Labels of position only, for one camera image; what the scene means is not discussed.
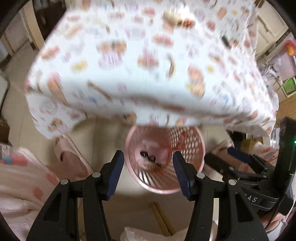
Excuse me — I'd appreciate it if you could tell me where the twine spool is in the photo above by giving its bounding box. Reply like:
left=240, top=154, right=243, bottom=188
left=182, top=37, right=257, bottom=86
left=163, top=10, right=183, bottom=26

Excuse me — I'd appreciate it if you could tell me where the black plastic spoon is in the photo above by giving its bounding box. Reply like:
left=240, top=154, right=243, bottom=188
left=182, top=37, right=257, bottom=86
left=140, top=151, right=158, bottom=163

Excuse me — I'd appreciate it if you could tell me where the pink plush toy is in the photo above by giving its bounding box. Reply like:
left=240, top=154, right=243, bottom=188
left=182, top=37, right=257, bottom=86
left=284, top=39, right=296, bottom=56

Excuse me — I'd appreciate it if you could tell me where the person's leg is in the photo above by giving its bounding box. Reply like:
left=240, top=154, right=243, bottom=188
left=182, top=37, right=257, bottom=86
left=0, top=148, right=82, bottom=241
left=264, top=209, right=294, bottom=235

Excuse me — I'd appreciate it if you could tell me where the green box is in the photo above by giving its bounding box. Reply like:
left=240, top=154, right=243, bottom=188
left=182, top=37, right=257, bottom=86
left=283, top=77, right=296, bottom=98

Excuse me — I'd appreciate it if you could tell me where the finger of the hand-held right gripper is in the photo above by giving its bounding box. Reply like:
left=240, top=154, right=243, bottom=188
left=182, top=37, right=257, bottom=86
left=227, top=147, right=271, bottom=171
left=203, top=153, right=267, bottom=183

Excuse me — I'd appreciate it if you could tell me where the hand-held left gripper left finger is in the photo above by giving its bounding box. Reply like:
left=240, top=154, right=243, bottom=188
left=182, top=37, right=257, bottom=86
left=25, top=150, right=125, bottom=241

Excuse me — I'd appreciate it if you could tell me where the black cable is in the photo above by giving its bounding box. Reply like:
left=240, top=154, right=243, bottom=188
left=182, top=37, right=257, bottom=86
left=264, top=181, right=292, bottom=232

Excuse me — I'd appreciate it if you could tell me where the brown cardboard box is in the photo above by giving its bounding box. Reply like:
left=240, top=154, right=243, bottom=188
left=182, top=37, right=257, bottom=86
left=240, top=137, right=264, bottom=151

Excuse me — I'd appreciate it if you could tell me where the person's left leg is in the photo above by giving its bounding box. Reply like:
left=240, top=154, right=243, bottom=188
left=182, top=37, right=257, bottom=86
left=0, top=148, right=82, bottom=241

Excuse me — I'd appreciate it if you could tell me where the bear print cloth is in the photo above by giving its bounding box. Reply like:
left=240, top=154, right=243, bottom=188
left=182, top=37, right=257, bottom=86
left=24, top=0, right=279, bottom=140

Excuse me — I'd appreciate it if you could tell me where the wooden strip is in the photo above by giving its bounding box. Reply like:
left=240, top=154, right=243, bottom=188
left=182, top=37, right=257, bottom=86
left=149, top=202, right=177, bottom=237

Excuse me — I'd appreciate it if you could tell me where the pink storage box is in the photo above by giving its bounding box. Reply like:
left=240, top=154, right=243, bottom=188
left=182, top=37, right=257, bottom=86
left=270, top=50, right=296, bottom=80

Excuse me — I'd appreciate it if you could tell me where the white tissue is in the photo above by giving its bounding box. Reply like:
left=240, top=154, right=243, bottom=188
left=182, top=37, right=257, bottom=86
left=140, top=138, right=162, bottom=151

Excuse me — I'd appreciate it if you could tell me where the pink plastic basket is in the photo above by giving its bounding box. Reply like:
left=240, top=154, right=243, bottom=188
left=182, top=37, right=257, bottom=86
left=125, top=124, right=206, bottom=194

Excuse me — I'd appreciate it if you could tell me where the clear plastic bag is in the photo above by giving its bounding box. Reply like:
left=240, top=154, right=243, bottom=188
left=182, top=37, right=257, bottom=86
left=120, top=226, right=218, bottom=241

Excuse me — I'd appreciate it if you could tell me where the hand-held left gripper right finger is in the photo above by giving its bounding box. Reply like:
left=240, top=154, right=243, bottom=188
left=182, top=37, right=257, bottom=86
left=172, top=151, right=271, bottom=241

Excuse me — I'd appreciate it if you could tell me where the cream wardrobe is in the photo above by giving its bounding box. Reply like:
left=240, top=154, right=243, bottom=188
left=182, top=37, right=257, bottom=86
left=254, top=0, right=290, bottom=56

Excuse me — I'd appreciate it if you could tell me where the person's right leg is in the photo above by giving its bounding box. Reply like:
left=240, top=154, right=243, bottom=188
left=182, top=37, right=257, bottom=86
left=264, top=209, right=294, bottom=235

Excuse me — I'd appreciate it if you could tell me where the pink slipper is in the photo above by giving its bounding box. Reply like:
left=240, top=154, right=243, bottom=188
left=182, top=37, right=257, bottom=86
left=54, top=136, right=93, bottom=177
left=208, top=139, right=234, bottom=161

